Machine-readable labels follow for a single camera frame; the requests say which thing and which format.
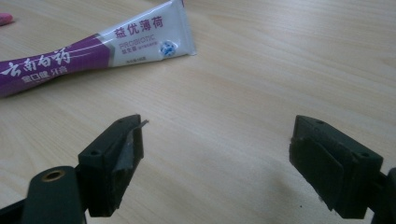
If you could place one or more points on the white and purple toothpaste tube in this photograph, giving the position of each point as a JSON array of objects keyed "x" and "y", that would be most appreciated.
[{"x": 62, "y": 60}]

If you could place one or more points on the pink toothbrush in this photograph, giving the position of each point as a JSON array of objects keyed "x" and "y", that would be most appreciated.
[{"x": 4, "y": 19}]

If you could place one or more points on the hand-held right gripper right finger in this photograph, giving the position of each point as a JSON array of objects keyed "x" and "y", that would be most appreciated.
[{"x": 336, "y": 165}]

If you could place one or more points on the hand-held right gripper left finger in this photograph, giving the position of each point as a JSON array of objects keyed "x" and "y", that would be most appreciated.
[{"x": 106, "y": 161}]

